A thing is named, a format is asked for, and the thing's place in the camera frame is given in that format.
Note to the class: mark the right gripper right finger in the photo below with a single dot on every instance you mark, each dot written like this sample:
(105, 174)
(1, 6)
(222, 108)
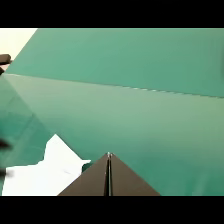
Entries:
(128, 182)

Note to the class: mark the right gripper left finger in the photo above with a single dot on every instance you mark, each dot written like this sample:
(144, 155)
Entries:
(93, 181)

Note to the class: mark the white garment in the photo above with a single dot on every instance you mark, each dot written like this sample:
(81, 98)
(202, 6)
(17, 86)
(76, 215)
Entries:
(40, 176)

